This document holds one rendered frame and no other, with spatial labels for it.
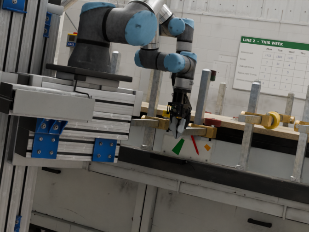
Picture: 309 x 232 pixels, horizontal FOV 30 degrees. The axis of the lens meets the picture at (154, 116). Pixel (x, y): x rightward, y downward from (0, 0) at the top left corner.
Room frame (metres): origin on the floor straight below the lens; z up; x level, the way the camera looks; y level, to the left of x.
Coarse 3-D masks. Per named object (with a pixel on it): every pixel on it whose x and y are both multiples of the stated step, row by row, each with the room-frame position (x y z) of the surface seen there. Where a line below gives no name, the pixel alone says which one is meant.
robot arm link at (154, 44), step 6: (156, 36) 2.33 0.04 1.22; (150, 42) 2.32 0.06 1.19; (156, 42) 2.34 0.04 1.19; (144, 48) 2.34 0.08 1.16; (150, 48) 2.33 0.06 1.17; (156, 48) 2.35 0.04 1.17; (138, 54) 2.36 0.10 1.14; (144, 54) 2.34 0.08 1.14; (150, 54) 2.34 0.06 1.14; (156, 54) 2.34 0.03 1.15; (138, 60) 2.36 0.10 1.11; (144, 60) 2.35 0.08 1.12; (150, 60) 2.34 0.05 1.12; (156, 60) 2.33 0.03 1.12; (138, 66) 2.39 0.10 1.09; (144, 66) 2.37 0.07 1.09; (150, 66) 2.35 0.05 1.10; (156, 66) 2.34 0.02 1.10
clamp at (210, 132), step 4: (192, 124) 2.74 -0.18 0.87; (208, 128) 2.71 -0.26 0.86; (212, 128) 2.70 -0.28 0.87; (216, 128) 2.73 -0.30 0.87; (208, 132) 2.70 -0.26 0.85; (212, 132) 2.70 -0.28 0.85; (216, 132) 2.74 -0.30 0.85; (204, 136) 2.71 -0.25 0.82; (208, 136) 2.70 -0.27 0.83; (212, 136) 2.70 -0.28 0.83
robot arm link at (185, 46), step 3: (177, 42) 2.70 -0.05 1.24; (180, 42) 2.69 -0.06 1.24; (183, 42) 2.69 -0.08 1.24; (186, 42) 2.69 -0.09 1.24; (177, 45) 2.70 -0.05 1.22; (180, 45) 2.69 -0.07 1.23; (183, 45) 2.69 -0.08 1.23; (186, 45) 2.69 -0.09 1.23; (189, 45) 2.70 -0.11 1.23; (177, 48) 2.70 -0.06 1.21; (180, 48) 2.69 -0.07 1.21; (183, 48) 2.69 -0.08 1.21; (186, 48) 2.69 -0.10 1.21; (189, 48) 2.70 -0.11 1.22; (186, 51) 2.70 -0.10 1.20; (189, 51) 2.71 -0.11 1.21
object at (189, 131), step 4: (188, 128) 2.50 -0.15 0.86; (192, 128) 2.55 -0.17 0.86; (196, 128) 2.59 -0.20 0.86; (200, 128) 2.64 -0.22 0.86; (204, 128) 2.69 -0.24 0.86; (184, 132) 2.47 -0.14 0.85; (188, 132) 2.51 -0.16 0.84; (192, 132) 2.55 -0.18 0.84; (196, 132) 2.60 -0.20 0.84; (200, 132) 2.65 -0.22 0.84; (204, 132) 2.69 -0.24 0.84
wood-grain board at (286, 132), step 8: (144, 104) 3.41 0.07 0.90; (160, 112) 3.03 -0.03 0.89; (192, 112) 3.39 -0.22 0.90; (192, 120) 2.96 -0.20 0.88; (224, 120) 3.01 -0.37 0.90; (240, 128) 2.85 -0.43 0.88; (256, 128) 2.81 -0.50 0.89; (264, 128) 2.80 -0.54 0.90; (280, 128) 3.11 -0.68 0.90; (288, 128) 3.30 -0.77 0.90; (280, 136) 2.76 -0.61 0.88; (288, 136) 2.75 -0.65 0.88; (296, 136) 2.73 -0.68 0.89
